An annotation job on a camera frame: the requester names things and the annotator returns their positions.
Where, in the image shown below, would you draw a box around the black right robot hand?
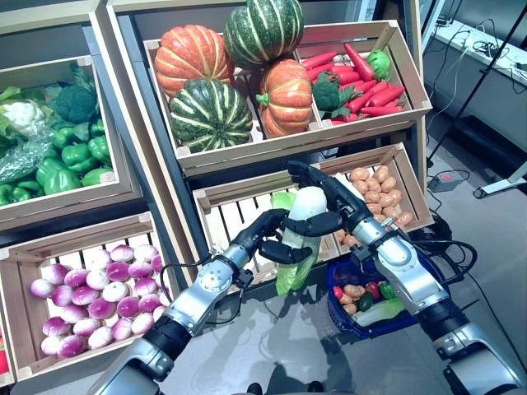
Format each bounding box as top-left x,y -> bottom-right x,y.
282,160 -> 368,238

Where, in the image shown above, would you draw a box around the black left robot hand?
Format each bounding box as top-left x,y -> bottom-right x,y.
224,208 -> 314,264

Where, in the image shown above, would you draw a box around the blue plastic shopping basket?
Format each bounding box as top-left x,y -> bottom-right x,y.
326,257 -> 417,341

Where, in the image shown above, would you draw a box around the wooden slat crate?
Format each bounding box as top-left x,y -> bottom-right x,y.
295,19 -> 432,127
192,166 -> 343,285
142,36 -> 326,160
0,55 -> 133,219
0,211 -> 182,382
316,142 -> 436,248

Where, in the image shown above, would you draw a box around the red carrot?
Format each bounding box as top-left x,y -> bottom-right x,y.
343,42 -> 376,82
368,86 -> 407,108
360,105 -> 404,119
345,81 -> 390,114
301,51 -> 338,70

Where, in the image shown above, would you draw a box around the purple white turnip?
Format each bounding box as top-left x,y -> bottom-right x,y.
105,261 -> 132,281
101,281 -> 129,304
110,244 -> 136,263
133,244 -> 160,263
29,278 -> 55,300
63,268 -> 90,289

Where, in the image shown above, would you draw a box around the orange pumpkin with green stem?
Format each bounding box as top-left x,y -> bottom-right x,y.
255,58 -> 314,139

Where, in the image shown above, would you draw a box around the green striped pumpkin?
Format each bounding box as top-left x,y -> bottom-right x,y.
223,0 -> 305,71
168,78 -> 254,154

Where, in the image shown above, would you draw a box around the small green cabbage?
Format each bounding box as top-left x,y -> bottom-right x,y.
366,49 -> 392,81

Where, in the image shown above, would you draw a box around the white desk leg with caster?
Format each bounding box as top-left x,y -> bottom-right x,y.
473,150 -> 527,201

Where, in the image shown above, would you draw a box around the white desk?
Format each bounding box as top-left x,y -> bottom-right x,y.
431,20 -> 527,137

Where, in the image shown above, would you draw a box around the black tripod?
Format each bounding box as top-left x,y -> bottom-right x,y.
426,0 -> 527,168

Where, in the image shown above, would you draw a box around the large orange pumpkin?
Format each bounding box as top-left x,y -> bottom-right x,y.
154,24 -> 236,100

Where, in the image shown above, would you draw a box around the green leafy vegetable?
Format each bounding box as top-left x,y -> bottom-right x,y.
69,61 -> 100,94

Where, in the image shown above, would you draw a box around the bagged leafy greens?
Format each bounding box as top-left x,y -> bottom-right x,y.
0,127 -> 54,184

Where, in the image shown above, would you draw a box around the wooden display stand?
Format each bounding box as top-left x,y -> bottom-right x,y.
105,0 -> 433,289
0,0 -> 145,244

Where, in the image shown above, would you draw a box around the white cauliflower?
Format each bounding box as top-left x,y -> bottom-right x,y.
0,98 -> 46,137

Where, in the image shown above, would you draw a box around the coiled black cable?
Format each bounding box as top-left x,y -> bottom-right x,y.
427,213 -> 481,264

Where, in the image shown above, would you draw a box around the grey power strip red switch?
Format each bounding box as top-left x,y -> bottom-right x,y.
427,172 -> 464,193

